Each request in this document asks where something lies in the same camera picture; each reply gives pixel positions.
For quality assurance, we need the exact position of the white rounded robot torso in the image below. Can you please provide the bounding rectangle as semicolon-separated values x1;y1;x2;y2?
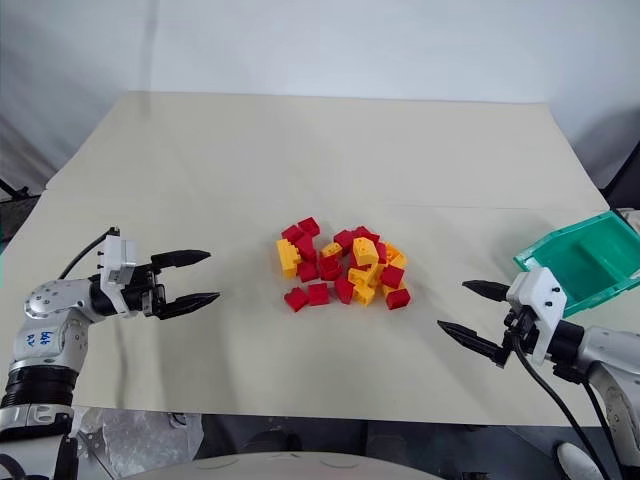
122;451;449;480

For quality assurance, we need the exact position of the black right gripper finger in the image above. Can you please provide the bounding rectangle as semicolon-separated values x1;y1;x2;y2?
461;279;512;304
436;319;505;364

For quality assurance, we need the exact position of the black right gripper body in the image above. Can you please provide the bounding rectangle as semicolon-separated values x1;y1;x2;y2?
491;302;542;370

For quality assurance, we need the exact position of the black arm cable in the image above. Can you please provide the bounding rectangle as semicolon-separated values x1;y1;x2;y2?
58;226;122;281
513;344;619;480

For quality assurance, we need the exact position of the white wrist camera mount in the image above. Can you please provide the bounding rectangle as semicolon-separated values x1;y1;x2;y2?
505;266;568;362
97;234;140;315

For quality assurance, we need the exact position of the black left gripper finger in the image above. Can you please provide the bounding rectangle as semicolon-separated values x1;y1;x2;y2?
150;248;213;269
158;291;222;322

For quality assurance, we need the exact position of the green plastic bin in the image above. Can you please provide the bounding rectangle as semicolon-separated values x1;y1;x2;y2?
512;209;640;318

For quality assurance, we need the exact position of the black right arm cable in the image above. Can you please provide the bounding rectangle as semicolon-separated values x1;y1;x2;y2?
513;344;619;480

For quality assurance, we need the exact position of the crumpled clear plastic bag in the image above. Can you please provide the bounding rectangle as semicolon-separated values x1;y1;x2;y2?
73;407;204;480

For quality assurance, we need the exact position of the yellow plastic toy brick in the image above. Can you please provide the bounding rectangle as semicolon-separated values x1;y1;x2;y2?
275;238;304;281

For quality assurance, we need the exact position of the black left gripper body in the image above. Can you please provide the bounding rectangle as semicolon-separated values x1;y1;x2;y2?
121;261;168;321

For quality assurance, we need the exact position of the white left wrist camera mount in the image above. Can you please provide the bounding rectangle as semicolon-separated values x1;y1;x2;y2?
97;234;140;315

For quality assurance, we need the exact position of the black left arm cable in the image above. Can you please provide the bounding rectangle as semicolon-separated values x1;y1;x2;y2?
58;226;122;281

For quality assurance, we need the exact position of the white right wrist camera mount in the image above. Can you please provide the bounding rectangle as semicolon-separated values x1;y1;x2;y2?
505;266;568;362

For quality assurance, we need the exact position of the black stand foot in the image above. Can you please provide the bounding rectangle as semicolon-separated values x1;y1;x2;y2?
0;177;32;202

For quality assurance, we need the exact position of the white rounded object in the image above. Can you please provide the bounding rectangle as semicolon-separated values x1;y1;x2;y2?
556;441;607;480

